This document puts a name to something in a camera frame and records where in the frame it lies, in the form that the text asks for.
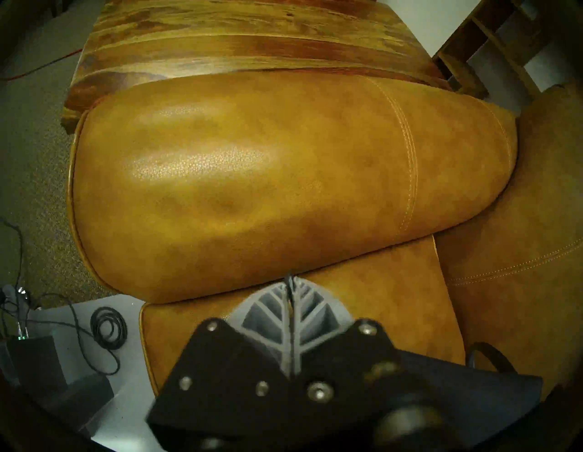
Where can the tan leather armchair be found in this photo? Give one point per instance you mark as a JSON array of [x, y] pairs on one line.
[[273, 182]]

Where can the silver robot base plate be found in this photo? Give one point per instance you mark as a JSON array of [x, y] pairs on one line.
[[123, 387]]

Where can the black zippered duffel bag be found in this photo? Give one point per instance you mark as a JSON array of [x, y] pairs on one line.
[[478, 392]]

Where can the striped wood coffee table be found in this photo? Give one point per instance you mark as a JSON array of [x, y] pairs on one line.
[[227, 41]]

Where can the open geometric wooden shelf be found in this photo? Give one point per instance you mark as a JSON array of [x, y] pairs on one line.
[[460, 73]]

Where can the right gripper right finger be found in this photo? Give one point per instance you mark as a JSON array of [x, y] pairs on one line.
[[350, 364]]

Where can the dark grey box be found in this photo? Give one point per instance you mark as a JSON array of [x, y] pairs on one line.
[[36, 364], [82, 405]]

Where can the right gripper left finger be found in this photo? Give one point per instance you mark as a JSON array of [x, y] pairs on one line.
[[227, 378]]

